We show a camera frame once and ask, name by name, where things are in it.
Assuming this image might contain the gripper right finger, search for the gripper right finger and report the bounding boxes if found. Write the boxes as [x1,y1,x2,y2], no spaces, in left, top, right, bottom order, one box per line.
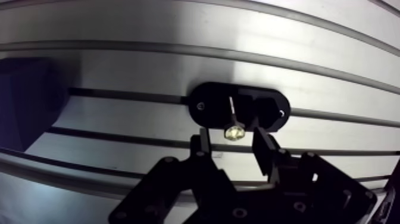
[237,125,378,224]

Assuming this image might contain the black oval holder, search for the black oval holder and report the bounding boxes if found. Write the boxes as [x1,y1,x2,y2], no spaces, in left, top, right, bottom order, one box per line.
[187,82,292,133]

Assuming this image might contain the dark blue-grey block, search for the dark blue-grey block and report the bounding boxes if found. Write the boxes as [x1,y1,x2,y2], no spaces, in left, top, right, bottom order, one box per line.
[0,57,70,153]

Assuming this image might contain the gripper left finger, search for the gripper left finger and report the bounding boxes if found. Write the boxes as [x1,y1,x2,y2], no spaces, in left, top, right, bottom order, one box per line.
[108,127,238,224]

